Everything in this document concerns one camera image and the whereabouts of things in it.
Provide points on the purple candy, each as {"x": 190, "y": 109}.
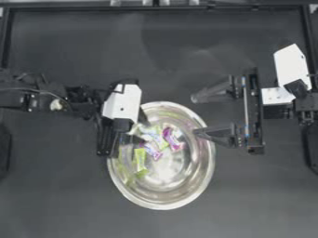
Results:
{"x": 154, "y": 154}
{"x": 174, "y": 139}

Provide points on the steel bowl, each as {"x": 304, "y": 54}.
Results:
{"x": 174, "y": 192}

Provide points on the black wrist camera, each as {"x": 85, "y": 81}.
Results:
{"x": 123, "y": 125}
{"x": 296, "y": 89}

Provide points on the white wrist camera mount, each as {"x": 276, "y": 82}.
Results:
{"x": 290, "y": 62}
{"x": 122, "y": 102}

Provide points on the black table frame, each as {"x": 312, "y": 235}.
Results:
{"x": 83, "y": 6}

